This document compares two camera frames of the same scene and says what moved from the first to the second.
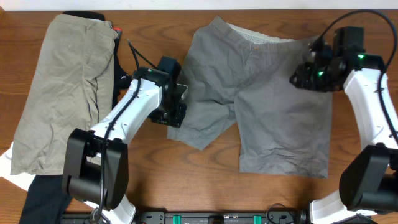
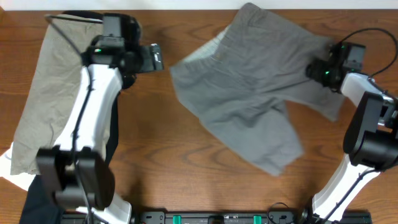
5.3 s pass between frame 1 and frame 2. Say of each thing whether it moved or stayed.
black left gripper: moved
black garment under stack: stayed
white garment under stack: stayed
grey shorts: moved
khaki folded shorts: stayed
